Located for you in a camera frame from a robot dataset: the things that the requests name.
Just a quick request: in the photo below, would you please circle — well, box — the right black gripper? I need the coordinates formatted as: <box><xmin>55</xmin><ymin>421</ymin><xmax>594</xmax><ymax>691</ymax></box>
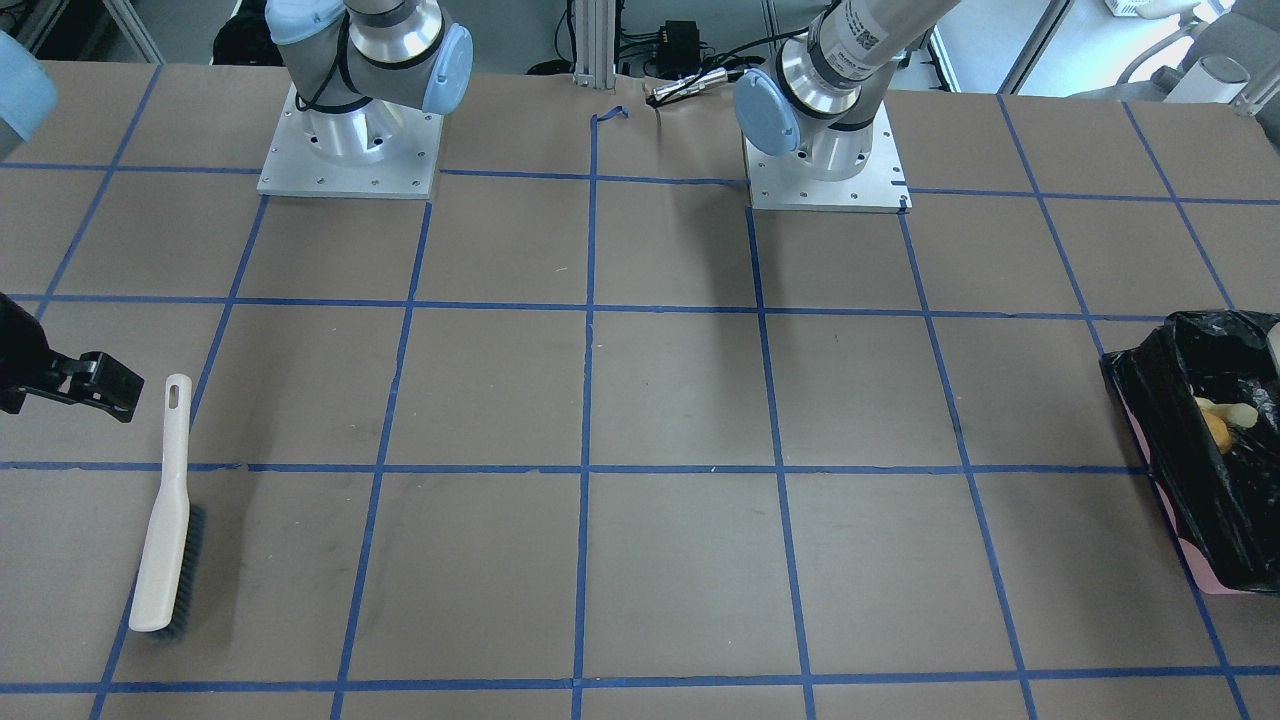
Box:
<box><xmin>1</xmin><ymin>293</ymin><xmax>145</xmax><ymax>423</ymax></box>

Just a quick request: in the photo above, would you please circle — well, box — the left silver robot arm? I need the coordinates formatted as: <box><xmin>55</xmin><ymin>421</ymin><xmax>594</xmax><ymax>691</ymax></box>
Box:
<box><xmin>733</xmin><ymin>1</ymin><xmax>956</xmax><ymax>181</ymax></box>

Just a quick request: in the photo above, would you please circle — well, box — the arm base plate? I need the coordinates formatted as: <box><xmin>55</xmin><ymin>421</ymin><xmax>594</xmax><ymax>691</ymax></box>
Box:
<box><xmin>257</xmin><ymin>86</ymin><xmax>445</xmax><ymax>200</ymax></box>
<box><xmin>742</xmin><ymin>104</ymin><xmax>913</xmax><ymax>214</ymax></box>

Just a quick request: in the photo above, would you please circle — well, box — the aluminium frame post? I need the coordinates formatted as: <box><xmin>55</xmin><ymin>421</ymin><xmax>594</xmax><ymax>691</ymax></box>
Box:
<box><xmin>570</xmin><ymin>0</ymin><xmax>620</xmax><ymax>94</ymax></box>

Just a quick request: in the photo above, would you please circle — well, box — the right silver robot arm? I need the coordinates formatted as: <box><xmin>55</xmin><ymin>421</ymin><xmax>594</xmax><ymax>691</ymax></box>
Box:
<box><xmin>1</xmin><ymin>1</ymin><xmax>474</xmax><ymax>423</ymax></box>

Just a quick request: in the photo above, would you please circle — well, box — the orange bread roll toy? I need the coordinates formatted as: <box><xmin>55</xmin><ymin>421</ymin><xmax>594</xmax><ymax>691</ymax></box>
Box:
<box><xmin>1199</xmin><ymin>409</ymin><xmax>1234</xmax><ymax>455</ymax></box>

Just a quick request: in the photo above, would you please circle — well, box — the beige hand brush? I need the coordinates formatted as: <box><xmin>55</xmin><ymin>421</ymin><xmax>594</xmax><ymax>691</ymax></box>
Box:
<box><xmin>128</xmin><ymin>373</ymin><xmax>206</xmax><ymax>641</ymax></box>

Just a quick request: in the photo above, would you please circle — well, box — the black lined trash bin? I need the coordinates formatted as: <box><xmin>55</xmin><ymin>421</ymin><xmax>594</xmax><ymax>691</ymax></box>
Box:
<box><xmin>1100</xmin><ymin>310</ymin><xmax>1279</xmax><ymax>594</ymax></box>

